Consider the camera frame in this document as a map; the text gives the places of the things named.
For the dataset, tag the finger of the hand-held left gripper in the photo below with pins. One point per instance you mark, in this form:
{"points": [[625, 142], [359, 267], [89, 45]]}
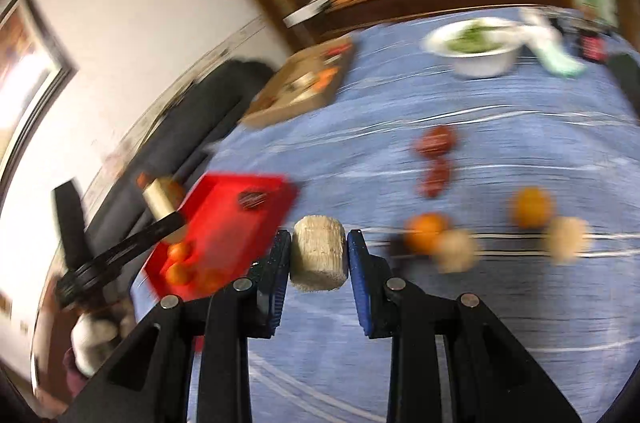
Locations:
{"points": [[70, 218], [125, 248]]}

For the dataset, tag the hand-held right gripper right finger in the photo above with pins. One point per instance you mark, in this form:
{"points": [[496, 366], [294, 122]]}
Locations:
{"points": [[358, 283]]}

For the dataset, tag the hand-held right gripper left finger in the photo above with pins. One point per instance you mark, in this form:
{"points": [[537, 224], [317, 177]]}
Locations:
{"points": [[279, 275]]}

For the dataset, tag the beige foam net roll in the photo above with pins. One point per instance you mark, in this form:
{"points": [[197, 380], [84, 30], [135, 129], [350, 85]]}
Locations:
{"points": [[566, 239], [319, 253], [454, 250]]}

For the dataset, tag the red plastic tray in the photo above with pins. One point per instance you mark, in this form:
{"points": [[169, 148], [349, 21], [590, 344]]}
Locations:
{"points": [[225, 228]]}

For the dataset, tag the person's left forearm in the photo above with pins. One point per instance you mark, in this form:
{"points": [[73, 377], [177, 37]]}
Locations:
{"points": [[75, 378]]}

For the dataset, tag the person's left hand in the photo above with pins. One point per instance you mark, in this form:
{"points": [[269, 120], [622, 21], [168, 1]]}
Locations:
{"points": [[95, 335]]}

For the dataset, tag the small orange tangerine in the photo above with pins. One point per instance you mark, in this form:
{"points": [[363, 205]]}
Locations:
{"points": [[177, 275], [181, 253]]}

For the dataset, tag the brass-coloured cylinder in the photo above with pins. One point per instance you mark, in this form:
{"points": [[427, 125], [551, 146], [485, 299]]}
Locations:
{"points": [[162, 199]]}

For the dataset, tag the orange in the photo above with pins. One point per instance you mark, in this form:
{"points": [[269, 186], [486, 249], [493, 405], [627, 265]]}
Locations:
{"points": [[531, 207], [425, 230]]}

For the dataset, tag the dark red apple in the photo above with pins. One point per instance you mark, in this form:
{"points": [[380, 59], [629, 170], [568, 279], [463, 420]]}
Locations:
{"points": [[437, 178], [436, 140]]}

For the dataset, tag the blue striped tablecloth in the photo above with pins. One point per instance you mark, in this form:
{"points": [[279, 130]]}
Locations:
{"points": [[350, 143]]}

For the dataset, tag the dark sofa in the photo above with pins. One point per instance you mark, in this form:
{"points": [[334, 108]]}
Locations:
{"points": [[200, 118]]}

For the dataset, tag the wooden cutting board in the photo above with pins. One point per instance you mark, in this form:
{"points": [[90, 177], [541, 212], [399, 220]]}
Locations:
{"points": [[300, 83]]}

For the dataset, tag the white bowl with greens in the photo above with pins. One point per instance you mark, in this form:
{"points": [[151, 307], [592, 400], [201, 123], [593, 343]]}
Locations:
{"points": [[472, 48]]}

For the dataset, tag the white and green cloth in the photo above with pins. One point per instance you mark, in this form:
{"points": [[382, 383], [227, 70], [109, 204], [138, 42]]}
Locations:
{"points": [[549, 48]]}

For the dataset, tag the red can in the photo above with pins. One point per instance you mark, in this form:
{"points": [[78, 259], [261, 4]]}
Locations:
{"points": [[592, 45]]}

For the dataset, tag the framed wall picture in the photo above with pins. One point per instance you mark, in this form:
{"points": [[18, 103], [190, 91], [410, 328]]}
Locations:
{"points": [[25, 93]]}

